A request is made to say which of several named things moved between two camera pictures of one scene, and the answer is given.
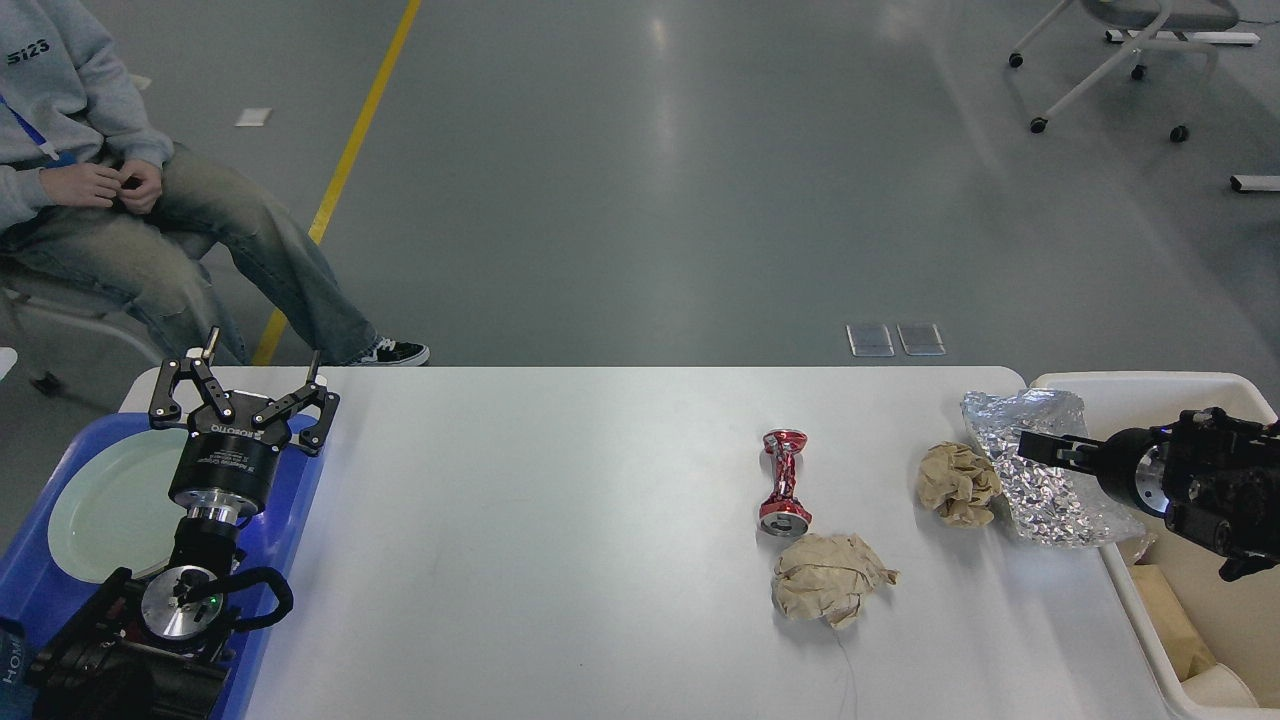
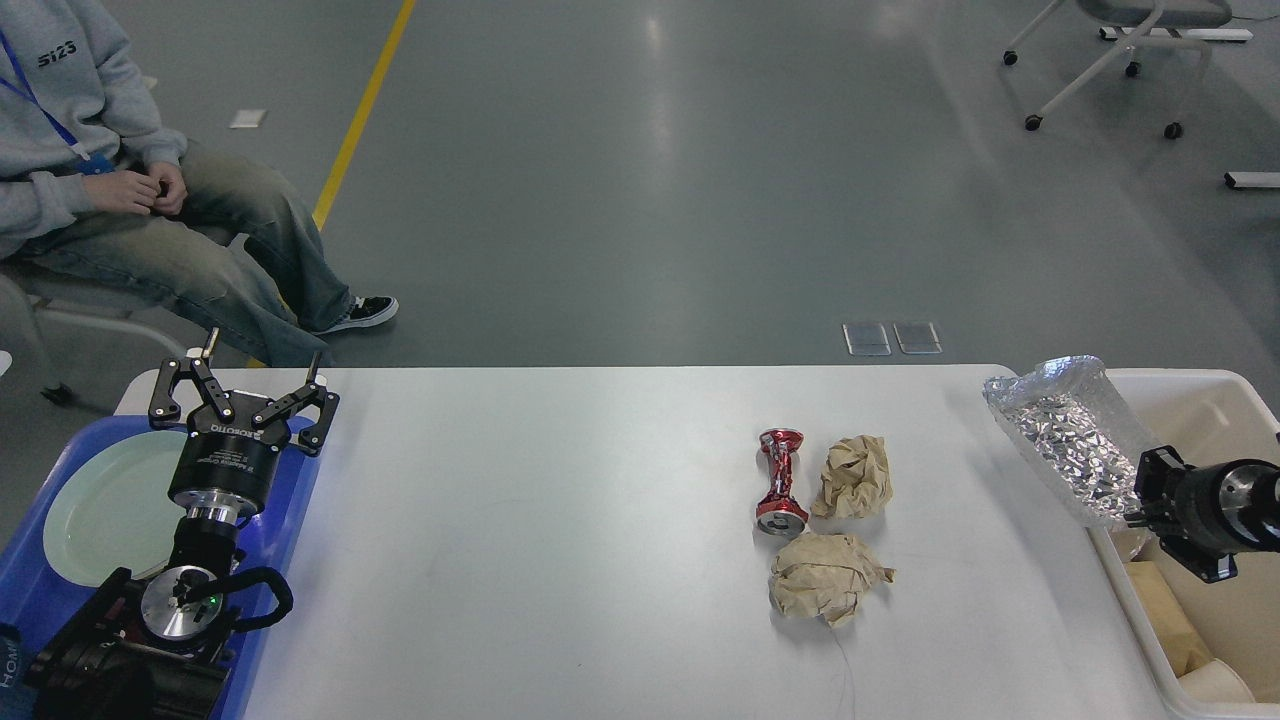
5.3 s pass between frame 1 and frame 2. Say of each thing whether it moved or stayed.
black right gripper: moved
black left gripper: stayed
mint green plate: stayed
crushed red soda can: stayed
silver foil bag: moved
